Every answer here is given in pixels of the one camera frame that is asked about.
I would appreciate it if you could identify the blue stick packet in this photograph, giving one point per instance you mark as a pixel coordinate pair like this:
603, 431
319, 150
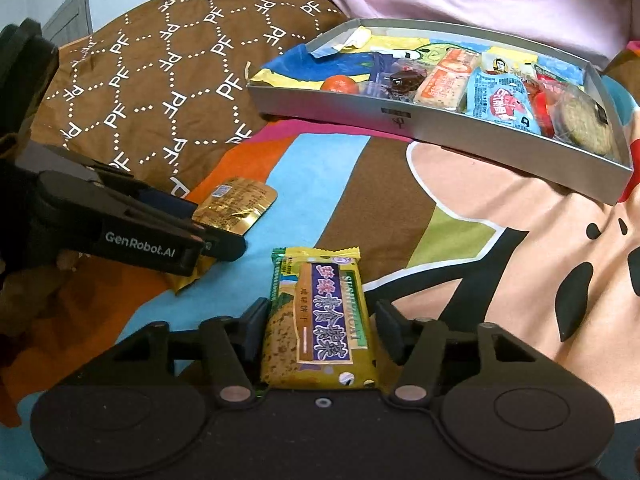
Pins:
380, 72

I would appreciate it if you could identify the white packet with portrait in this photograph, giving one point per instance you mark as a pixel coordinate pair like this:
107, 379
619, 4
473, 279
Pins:
502, 62

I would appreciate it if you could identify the gold foil snack packet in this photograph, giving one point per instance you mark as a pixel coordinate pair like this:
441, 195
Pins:
235, 202

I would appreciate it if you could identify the green and yellow biscuit packet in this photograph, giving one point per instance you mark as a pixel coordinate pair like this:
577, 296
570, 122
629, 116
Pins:
320, 320

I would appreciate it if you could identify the small green packet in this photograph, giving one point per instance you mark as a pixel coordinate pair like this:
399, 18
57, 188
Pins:
557, 72

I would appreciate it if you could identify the light blue sausage packet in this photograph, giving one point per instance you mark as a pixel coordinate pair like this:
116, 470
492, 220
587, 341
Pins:
500, 102

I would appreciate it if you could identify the brown patterned pillow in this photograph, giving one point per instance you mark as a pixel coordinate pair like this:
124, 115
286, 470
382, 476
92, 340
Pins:
150, 85

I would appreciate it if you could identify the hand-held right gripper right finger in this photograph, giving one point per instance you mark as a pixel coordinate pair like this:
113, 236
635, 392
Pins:
392, 327

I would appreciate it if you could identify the grey door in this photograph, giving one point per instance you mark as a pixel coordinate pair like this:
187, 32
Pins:
72, 17

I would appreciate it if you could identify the person's left hand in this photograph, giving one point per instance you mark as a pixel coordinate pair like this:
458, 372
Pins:
35, 300

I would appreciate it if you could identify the clear packet of round biscuits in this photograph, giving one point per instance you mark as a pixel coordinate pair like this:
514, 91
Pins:
582, 120

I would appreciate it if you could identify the tangerine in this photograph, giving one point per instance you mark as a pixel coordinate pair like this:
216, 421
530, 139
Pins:
340, 85

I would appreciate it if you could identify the red tofu snack packet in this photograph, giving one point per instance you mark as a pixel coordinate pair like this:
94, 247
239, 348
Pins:
542, 105

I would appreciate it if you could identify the clear packet with dark snack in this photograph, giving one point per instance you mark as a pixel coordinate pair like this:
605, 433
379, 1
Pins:
402, 80

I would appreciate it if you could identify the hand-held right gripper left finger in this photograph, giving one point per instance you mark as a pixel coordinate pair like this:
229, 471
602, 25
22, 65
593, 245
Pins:
255, 327

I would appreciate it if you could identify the orange and white cracker packet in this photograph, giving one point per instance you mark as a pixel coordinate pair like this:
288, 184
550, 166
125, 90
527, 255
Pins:
445, 80

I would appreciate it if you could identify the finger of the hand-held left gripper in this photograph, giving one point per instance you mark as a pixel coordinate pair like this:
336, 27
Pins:
165, 200
222, 245

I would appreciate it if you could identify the grey tray with cartoon drawing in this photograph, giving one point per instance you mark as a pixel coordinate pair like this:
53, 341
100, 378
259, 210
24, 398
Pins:
450, 130

